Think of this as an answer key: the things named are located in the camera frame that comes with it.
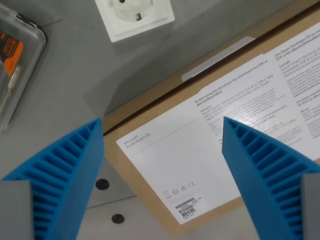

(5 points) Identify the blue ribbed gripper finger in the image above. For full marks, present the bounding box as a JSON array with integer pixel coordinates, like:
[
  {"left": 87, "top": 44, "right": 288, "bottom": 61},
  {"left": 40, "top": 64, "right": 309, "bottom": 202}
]
[
  {"left": 221, "top": 116, "right": 320, "bottom": 240},
  {"left": 0, "top": 117, "right": 105, "bottom": 240}
]

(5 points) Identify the black table screw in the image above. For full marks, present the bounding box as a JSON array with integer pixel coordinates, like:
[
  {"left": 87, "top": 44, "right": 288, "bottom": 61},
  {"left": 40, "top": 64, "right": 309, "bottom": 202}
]
[
  {"left": 95, "top": 178, "right": 110, "bottom": 191},
  {"left": 111, "top": 213, "right": 125, "bottom": 225}
]

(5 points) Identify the clear plastic tool case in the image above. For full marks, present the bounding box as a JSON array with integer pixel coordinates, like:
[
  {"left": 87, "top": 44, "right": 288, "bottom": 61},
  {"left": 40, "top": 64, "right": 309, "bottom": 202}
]
[{"left": 0, "top": 2, "right": 48, "bottom": 133}]

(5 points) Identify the brown cardboard Kinect box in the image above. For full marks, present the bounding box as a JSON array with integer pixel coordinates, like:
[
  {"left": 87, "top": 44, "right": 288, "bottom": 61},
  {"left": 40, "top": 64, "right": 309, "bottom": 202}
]
[{"left": 102, "top": 2, "right": 320, "bottom": 236}]

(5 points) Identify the white wall socket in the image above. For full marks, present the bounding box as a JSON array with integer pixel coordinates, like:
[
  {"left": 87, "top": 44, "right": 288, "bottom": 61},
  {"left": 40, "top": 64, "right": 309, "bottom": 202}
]
[{"left": 94, "top": 0, "right": 176, "bottom": 43}]

